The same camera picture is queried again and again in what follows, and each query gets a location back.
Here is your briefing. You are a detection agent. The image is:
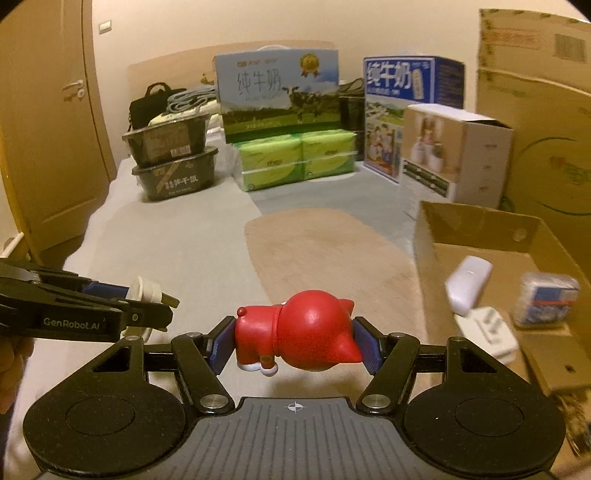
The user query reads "white plug adapter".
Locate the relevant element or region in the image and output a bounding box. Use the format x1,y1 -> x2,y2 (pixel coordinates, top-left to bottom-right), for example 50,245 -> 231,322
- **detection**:
122,276 -> 179,342

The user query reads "red cat figurine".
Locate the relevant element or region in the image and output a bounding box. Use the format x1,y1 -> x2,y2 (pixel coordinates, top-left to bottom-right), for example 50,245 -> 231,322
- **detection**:
235,290 -> 363,376

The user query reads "white remote control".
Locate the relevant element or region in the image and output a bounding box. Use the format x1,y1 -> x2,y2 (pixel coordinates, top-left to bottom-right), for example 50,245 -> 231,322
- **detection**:
445,255 -> 493,316

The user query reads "white square charger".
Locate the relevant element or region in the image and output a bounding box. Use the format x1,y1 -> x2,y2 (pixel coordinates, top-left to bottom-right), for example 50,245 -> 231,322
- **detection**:
454,307 -> 520,365

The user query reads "wooden door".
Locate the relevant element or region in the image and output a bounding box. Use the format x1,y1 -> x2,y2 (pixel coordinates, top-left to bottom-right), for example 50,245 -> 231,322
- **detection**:
1,1 -> 116,257

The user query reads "lower black food tray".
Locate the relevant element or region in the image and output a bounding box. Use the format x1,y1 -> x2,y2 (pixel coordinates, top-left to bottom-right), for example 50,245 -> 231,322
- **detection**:
132,146 -> 218,201

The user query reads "black food tray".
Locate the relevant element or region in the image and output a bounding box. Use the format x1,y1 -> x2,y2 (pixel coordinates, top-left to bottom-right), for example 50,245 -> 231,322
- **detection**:
122,113 -> 211,168
132,146 -> 218,201

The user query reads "upper black food tray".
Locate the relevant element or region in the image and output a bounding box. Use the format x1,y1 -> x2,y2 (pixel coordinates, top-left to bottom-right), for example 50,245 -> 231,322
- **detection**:
122,113 -> 211,168

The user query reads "small blue white packet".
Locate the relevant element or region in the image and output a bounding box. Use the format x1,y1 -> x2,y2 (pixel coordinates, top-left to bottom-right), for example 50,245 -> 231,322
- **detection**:
511,272 -> 580,330

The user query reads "open shallow cardboard box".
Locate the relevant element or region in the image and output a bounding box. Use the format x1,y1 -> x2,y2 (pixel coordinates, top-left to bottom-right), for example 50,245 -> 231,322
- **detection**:
413,200 -> 591,458

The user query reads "black bag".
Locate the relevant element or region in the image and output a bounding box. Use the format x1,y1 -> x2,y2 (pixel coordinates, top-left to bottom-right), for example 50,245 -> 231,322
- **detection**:
128,82 -> 185,131

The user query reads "green tissue pack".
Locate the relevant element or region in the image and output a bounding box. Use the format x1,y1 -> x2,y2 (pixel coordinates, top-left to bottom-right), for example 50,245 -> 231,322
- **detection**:
233,129 -> 358,192

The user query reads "white humidifier box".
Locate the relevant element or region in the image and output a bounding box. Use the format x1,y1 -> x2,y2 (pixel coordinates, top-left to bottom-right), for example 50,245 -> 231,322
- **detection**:
400,104 -> 513,219

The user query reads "green pasture milk box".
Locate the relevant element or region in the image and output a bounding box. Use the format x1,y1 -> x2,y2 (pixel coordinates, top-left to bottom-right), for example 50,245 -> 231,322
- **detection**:
214,48 -> 341,143

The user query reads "blue milk carton box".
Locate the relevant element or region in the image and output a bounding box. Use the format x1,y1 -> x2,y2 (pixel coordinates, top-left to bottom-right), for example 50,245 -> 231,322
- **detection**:
363,55 -> 465,183

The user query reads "large brown cardboard box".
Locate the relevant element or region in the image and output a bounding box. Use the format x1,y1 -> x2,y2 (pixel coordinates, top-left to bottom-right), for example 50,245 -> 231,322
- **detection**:
476,9 -> 590,272

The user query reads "grey striped cable bundle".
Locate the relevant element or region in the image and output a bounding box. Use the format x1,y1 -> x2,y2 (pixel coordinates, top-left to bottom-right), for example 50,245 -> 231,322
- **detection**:
165,86 -> 219,115

